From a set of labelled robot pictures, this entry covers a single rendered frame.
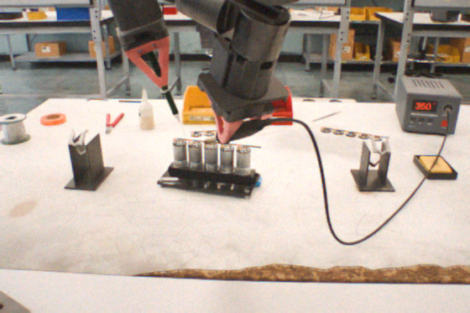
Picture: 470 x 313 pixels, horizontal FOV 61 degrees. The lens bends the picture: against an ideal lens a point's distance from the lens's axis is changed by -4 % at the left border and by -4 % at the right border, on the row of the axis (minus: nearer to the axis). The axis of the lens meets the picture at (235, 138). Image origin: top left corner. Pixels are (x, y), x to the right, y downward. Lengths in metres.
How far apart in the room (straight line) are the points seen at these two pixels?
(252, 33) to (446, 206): 0.43
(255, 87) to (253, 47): 0.06
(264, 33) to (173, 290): 0.31
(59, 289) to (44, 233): 0.13
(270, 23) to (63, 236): 0.40
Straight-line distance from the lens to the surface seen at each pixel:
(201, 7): 0.47
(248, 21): 0.44
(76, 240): 0.61
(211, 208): 0.64
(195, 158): 0.70
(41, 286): 0.55
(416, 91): 0.97
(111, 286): 0.53
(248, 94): 0.49
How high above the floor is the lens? 1.09
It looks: 23 degrees down
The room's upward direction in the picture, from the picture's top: straight up
